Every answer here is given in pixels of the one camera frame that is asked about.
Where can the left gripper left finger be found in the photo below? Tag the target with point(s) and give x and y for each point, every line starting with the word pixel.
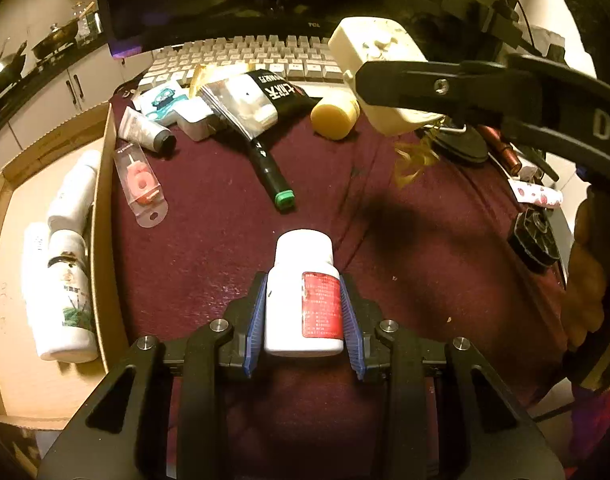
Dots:
pixel 121 430

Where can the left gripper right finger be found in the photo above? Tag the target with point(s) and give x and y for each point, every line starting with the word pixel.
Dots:
pixel 447 413

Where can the white bottle green label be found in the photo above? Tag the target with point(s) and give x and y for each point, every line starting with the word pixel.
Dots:
pixel 56 289

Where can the cream travel adapter block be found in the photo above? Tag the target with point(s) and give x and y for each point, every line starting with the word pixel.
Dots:
pixel 372 54

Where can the white pill bottle red label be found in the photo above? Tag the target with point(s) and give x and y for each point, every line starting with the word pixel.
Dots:
pixel 303 308

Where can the tall white slim bottle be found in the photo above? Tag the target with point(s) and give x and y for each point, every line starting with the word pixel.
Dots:
pixel 71 204

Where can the yellow round jar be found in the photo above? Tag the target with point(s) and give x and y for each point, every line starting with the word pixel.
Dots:
pixel 334 117

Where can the black green-capped marker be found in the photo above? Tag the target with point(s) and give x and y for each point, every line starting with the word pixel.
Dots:
pixel 271 177

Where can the black foil pouch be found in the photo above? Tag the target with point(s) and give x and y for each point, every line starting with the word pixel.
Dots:
pixel 254 102

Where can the floral hand cream tube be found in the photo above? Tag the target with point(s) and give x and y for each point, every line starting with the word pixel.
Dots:
pixel 136 128

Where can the white power adapter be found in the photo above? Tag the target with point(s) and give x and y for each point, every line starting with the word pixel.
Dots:
pixel 197 119

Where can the teal cartoon tissue pack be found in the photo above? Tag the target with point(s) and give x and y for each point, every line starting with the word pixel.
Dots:
pixel 158 104

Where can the yellow snack packet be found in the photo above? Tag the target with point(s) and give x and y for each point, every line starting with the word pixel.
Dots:
pixel 206 74

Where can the person's right hand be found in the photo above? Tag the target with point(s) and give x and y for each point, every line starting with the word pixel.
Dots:
pixel 582 312

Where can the red metallic cylinder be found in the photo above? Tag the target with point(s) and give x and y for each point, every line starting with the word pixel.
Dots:
pixel 502 149

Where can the pink patterned tube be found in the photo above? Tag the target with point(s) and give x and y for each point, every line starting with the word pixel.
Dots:
pixel 535 194

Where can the cardboard box tray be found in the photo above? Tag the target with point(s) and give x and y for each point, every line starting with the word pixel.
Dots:
pixel 36 394

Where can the black round lid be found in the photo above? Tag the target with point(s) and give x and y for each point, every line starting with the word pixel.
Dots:
pixel 533 242

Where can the maroon cloth mat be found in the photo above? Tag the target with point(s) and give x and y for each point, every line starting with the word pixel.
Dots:
pixel 433 254

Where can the white computer keyboard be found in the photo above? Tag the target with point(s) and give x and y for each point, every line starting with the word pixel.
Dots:
pixel 307 61

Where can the black wok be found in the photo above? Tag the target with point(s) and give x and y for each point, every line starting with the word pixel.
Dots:
pixel 11 66

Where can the black ring light base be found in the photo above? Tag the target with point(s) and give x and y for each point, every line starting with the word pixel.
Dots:
pixel 460 143

